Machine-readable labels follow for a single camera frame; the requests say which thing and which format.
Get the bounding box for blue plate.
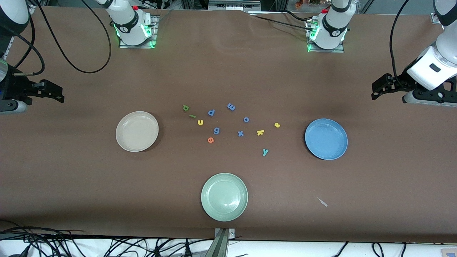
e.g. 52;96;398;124
305;119;348;160

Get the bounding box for beige brown plate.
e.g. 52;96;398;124
115;111;159;152

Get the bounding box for brown table cover sheet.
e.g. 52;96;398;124
0;6;457;244

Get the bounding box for pale green plate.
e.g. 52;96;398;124
201;173;248;222

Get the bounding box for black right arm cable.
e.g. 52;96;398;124
0;0;112;76

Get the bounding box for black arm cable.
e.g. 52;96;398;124
390;0;411;82
0;0;112;76

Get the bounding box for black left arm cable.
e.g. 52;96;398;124
390;0;411;82

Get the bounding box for black base cable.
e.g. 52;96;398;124
248;10;316;32

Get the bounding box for grey base cable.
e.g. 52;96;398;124
152;10;173;28

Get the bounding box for tangled black cables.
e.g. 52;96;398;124
0;220;215;257

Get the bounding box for aluminium background frame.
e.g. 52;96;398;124
208;0;262;12

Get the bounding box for aluminium extrusion post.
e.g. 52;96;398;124
204;228;236;257

